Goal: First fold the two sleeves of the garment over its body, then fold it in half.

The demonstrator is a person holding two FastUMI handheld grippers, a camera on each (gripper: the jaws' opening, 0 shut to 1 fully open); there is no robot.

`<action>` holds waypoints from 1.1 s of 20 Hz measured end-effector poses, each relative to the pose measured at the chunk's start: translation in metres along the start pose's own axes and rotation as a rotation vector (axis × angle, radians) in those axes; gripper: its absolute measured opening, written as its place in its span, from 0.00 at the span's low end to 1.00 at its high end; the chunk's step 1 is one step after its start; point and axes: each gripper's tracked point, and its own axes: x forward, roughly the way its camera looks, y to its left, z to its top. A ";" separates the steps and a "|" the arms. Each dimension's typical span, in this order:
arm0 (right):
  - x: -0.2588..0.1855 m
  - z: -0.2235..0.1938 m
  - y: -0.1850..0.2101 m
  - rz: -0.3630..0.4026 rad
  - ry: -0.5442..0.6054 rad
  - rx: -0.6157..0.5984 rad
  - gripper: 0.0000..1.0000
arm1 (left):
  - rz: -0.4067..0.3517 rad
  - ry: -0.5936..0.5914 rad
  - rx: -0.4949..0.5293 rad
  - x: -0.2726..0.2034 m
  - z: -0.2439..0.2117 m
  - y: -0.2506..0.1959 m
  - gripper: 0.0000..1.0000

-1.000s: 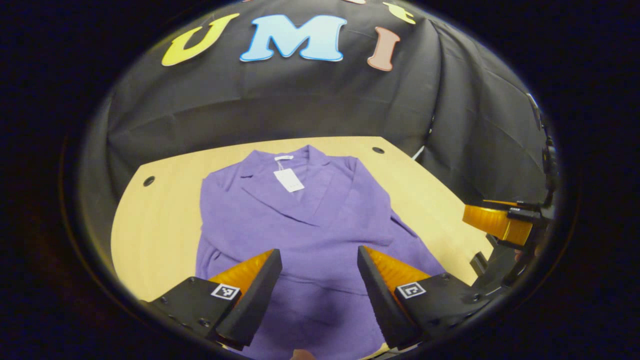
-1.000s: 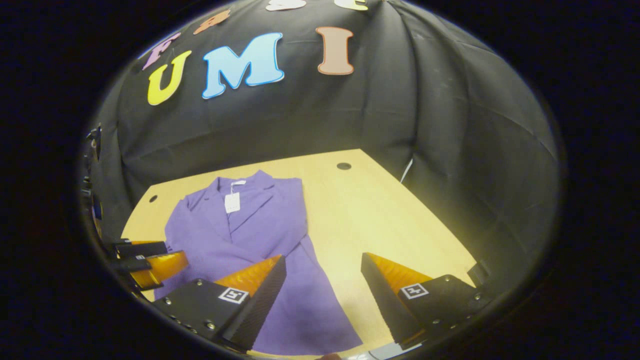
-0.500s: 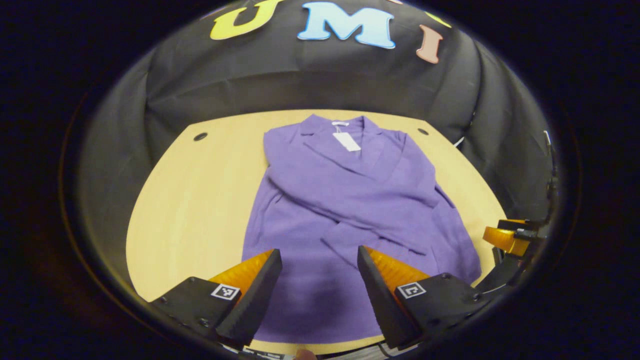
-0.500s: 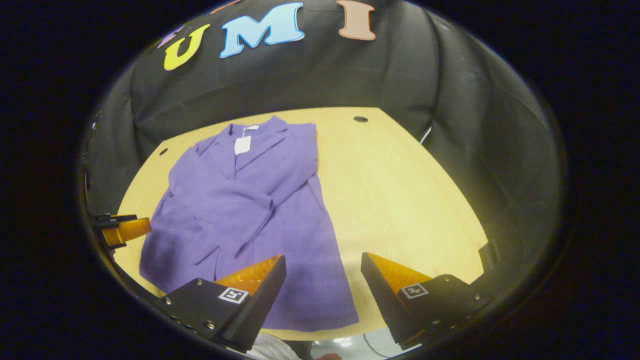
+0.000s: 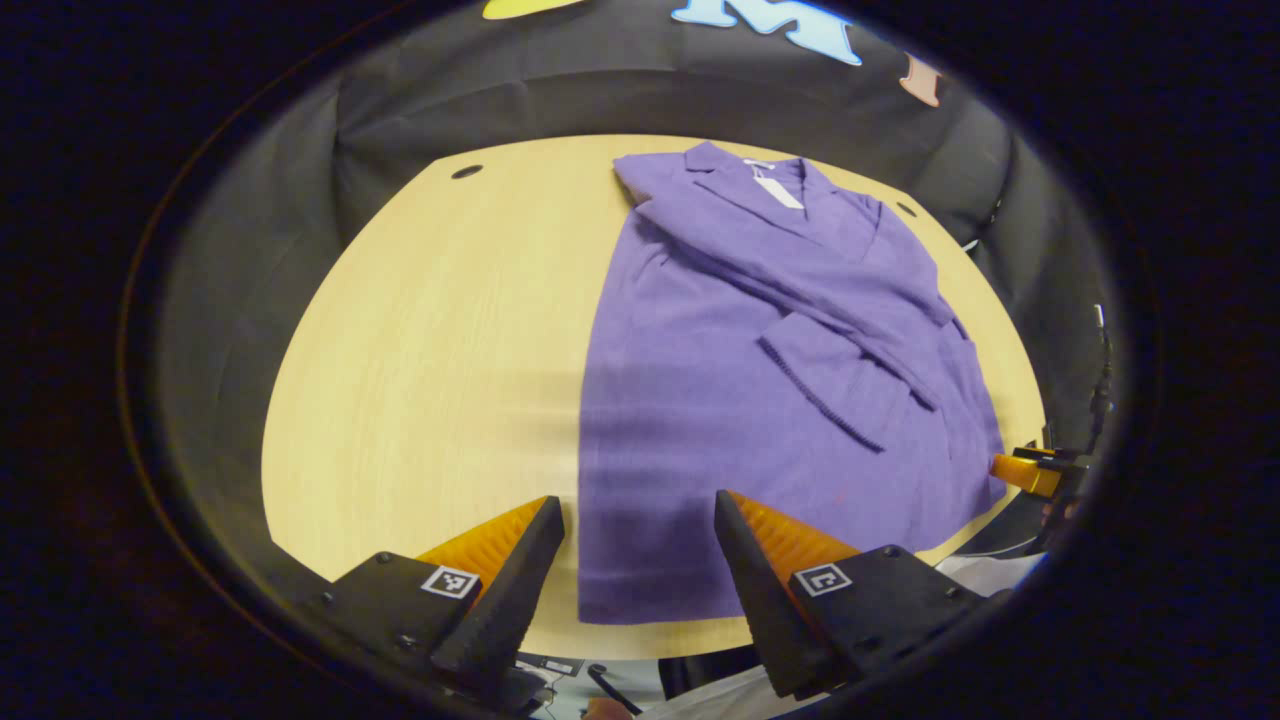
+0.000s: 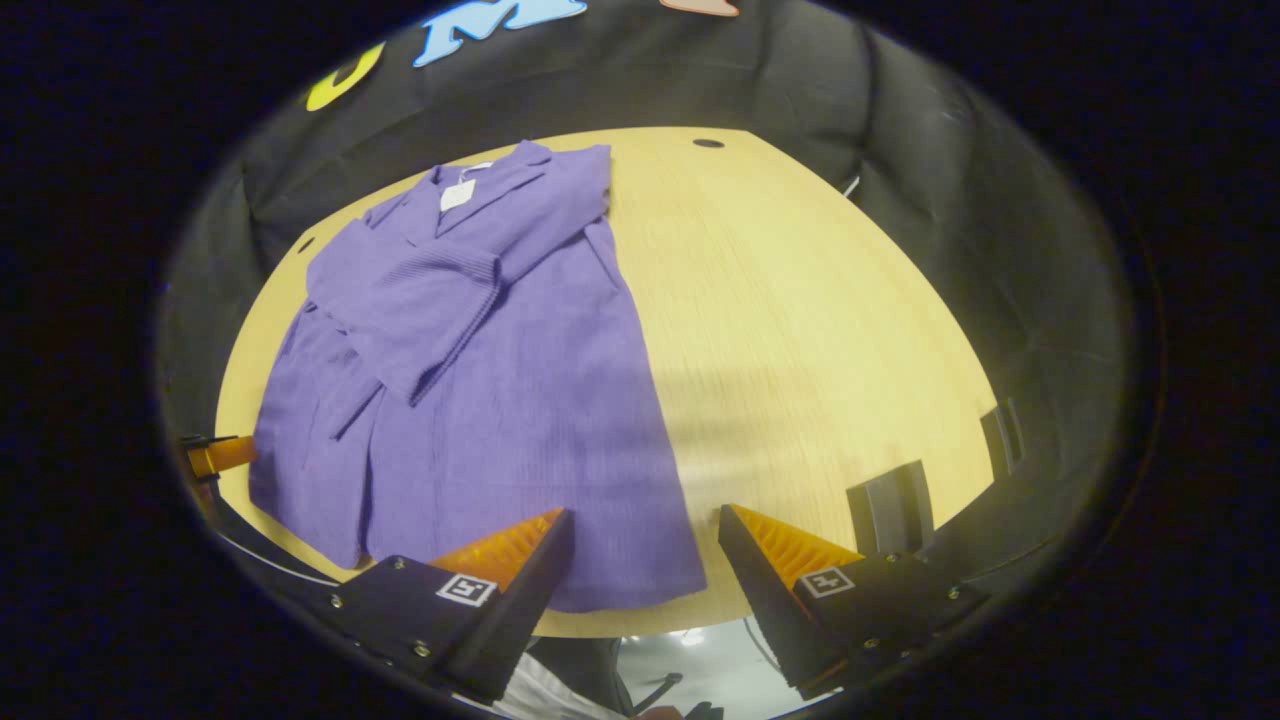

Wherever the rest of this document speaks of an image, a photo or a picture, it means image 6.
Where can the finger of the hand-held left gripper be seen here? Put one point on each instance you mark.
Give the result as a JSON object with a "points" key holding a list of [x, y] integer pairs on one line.
{"points": [[225, 455]]}

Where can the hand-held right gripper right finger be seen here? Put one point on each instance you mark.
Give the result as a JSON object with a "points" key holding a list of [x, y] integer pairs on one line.
{"points": [[765, 610]]}

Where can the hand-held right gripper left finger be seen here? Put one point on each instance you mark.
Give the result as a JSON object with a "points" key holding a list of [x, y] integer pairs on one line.
{"points": [[520, 610]]}

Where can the purple knit shirt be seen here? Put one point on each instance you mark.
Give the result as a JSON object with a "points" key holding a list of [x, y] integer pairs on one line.
{"points": [[520, 420]]}

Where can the person's white garment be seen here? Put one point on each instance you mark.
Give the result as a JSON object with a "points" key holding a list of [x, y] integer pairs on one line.
{"points": [[545, 695]]}

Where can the white paper hang tag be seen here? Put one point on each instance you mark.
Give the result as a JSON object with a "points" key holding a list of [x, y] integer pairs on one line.
{"points": [[457, 193]]}

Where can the black backdrop cloth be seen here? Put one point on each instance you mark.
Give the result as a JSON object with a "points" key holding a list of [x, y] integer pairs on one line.
{"points": [[950, 200]]}

